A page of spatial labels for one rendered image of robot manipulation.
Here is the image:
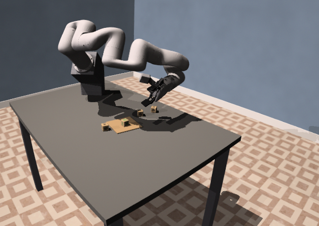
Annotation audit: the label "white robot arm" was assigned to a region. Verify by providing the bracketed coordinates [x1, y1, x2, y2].
[58, 20, 189, 90]

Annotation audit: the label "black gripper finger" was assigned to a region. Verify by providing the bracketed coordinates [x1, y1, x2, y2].
[141, 95, 156, 107]
[147, 78, 164, 94]

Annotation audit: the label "tan flat mat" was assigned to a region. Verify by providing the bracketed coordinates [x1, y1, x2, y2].
[106, 116, 142, 134]

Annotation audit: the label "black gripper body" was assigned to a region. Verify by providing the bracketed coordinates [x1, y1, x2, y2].
[150, 78, 173, 102]

